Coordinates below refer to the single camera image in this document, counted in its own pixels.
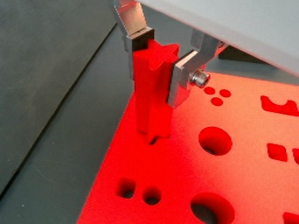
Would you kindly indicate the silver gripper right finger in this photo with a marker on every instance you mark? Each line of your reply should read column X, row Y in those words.
column 188, row 68

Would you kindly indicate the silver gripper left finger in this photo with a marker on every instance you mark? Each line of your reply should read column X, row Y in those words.
column 136, row 32

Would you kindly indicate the red star peg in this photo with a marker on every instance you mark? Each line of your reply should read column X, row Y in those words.
column 152, row 72

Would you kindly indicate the red shape sorter block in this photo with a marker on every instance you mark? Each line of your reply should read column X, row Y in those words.
column 229, row 158

